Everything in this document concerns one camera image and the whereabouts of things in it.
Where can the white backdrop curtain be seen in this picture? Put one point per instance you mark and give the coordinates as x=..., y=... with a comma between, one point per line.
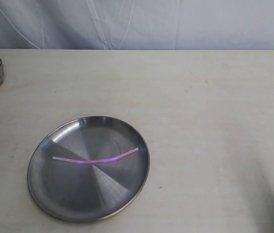
x=137, y=24

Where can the round steel plate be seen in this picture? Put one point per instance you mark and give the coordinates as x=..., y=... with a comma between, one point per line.
x=88, y=169

